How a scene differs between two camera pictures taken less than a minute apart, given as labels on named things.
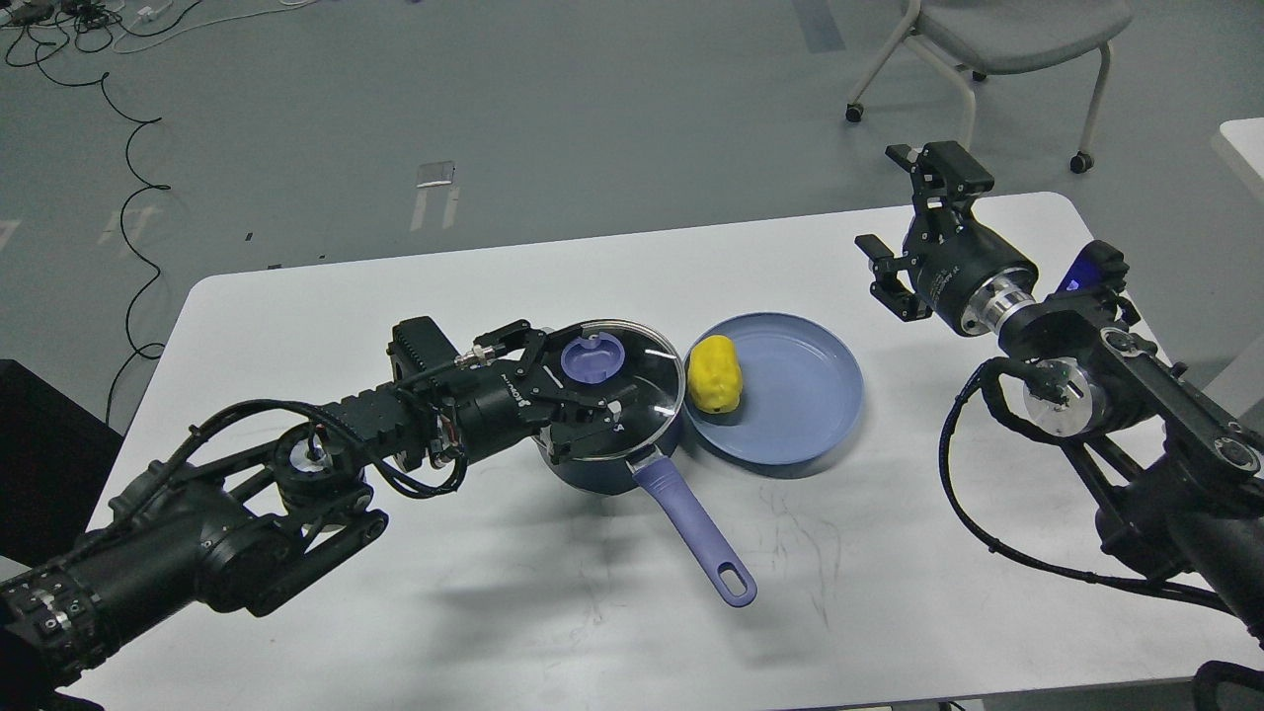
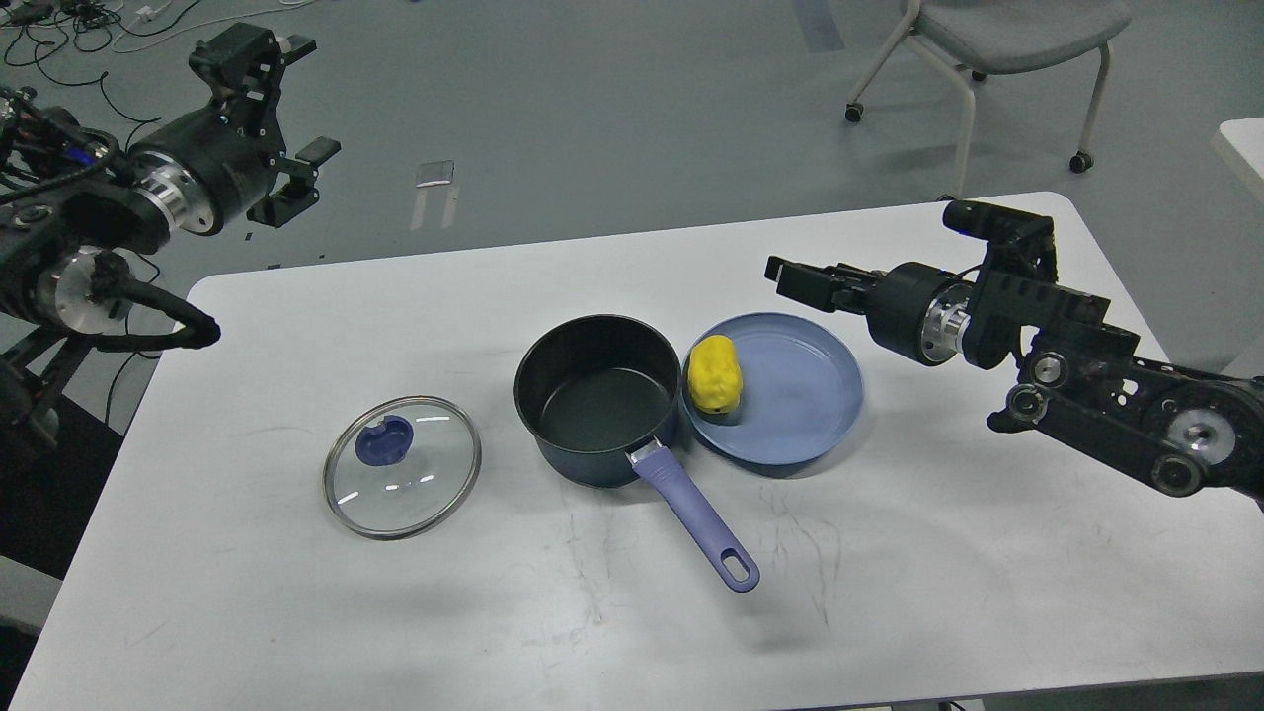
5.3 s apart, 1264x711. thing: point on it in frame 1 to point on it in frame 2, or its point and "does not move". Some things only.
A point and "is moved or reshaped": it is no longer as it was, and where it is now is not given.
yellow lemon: (714, 375) does not move
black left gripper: (503, 405) to (207, 165)
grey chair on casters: (992, 37) does not move
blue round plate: (802, 392) does not move
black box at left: (55, 456) does not move
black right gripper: (949, 252) to (921, 313)
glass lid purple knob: (594, 358) is moved or reshaped
